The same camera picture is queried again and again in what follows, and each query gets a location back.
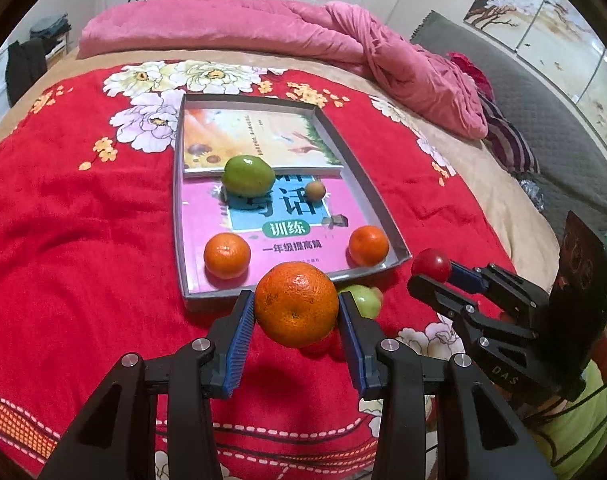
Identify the person's green garment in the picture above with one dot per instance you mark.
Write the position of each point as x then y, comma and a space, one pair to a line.
583, 440

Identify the large orange mandarin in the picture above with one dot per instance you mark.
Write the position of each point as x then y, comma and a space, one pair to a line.
296, 304

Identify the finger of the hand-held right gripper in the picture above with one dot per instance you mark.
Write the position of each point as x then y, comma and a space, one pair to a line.
466, 274
433, 292

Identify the grey padded headboard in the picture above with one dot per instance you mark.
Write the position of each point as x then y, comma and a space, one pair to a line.
533, 110

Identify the crumpled silver wrapper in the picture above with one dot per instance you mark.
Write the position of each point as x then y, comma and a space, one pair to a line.
533, 192

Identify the folded clothes stack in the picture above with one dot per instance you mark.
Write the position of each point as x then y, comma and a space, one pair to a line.
51, 27

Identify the oblong green jujube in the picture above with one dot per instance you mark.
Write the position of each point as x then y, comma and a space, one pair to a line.
247, 175

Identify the red cloth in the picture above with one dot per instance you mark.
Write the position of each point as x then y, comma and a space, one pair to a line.
471, 72

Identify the brown longan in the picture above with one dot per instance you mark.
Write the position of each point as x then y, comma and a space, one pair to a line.
314, 190

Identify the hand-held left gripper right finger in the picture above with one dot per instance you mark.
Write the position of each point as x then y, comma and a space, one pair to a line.
351, 345

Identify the pink cover book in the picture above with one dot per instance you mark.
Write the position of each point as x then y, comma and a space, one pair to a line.
203, 215

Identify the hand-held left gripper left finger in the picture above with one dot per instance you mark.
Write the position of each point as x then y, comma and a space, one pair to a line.
238, 345

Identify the floral wall painting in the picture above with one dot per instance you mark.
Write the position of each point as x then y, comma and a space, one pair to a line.
553, 30

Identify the red floral blanket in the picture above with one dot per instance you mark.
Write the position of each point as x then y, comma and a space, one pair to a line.
83, 210

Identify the medium orange mandarin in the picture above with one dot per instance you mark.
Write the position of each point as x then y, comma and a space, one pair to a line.
227, 255

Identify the black clothes pile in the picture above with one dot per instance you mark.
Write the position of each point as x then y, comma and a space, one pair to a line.
26, 67

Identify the grey shallow box tray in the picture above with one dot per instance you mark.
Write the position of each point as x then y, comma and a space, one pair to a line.
363, 175

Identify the round green jujube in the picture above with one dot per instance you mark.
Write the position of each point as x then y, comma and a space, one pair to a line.
362, 302

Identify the pink quilt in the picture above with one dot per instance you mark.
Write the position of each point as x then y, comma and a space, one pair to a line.
233, 25

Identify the small orange mandarin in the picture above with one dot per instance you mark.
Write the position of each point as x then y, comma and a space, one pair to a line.
368, 245

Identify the striped pillow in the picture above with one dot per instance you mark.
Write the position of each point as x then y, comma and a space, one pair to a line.
511, 140

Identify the sunflower cover book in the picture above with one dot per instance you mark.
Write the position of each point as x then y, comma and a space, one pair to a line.
263, 135

